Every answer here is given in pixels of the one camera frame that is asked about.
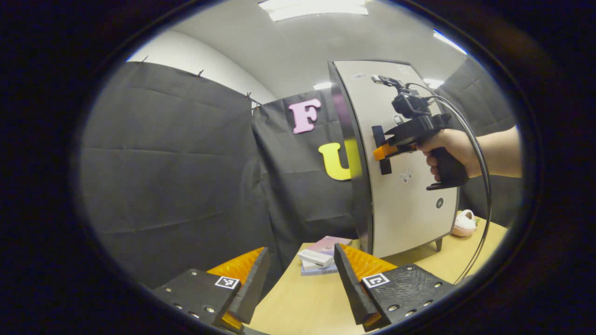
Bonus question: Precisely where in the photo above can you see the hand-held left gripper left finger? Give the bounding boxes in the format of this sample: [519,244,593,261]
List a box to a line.
[153,247,271,335]

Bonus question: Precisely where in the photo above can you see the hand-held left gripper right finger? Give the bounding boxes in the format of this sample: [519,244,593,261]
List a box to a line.
[334,243,457,332]

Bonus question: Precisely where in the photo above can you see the black cabinet door handle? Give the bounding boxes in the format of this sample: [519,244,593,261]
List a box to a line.
[371,125,393,175]

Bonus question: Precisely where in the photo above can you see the grey cabinet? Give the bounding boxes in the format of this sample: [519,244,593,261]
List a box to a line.
[327,60,461,259]

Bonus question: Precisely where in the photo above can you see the bluish book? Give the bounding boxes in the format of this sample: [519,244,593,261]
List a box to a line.
[300,261,339,276]

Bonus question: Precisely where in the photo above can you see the white book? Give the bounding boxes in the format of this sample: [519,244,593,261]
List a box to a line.
[298,249,336,267]

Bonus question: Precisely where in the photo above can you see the pink plush toy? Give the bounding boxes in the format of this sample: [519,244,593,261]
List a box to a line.
[452,209,478,238]

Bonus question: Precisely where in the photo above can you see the long ceiling light panel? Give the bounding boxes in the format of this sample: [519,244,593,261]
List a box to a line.
[258,0,369,22]

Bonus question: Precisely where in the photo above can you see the black backdrop cloth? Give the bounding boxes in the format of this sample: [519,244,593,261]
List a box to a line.
[79,56,522,289]

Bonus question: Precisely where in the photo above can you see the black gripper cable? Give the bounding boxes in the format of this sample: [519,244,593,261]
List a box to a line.
[404,82,493,285]

